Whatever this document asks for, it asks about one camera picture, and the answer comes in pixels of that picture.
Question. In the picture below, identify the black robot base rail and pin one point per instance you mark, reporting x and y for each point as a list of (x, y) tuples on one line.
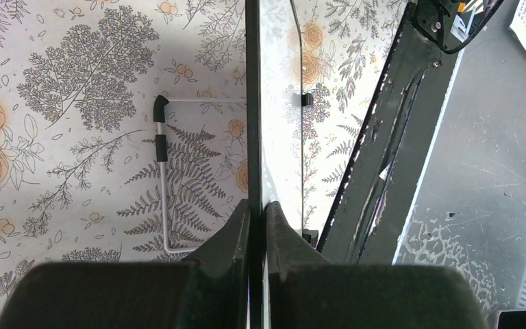
[(375, 196)]

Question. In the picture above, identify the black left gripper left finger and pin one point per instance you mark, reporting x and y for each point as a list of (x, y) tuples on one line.
[(217, 291)]

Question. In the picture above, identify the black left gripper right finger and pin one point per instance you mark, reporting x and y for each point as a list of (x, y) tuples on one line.
[(291, 266)]

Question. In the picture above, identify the small black-framed whiteboard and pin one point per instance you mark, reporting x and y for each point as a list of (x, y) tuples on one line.
[(275, 104)]

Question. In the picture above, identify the floral tablecloth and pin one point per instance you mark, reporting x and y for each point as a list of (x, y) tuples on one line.
[(78, 176)]

